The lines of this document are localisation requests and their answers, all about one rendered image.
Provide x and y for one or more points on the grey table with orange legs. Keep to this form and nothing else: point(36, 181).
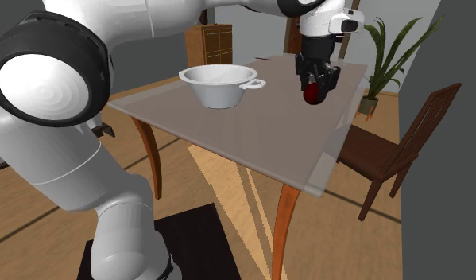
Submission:
point(268, 132)

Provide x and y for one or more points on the dark brown wooden chair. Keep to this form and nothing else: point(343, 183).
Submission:
point(371, 153)

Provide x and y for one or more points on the brown wooden cabinet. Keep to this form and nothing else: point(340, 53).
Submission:
point(212, 44)

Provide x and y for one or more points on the dark robot stand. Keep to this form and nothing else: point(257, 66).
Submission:
point(199, 248)

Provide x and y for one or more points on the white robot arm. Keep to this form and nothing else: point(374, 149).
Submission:
point(67, 163)

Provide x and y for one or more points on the thin dark stick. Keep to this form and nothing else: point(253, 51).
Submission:
point(263, 59)

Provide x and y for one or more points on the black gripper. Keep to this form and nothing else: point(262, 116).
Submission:
point(317, 48)

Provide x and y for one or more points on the dark red ball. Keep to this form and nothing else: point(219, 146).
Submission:
point(311, 97)

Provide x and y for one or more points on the green potted plant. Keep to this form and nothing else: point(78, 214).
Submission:
point(381, 66)

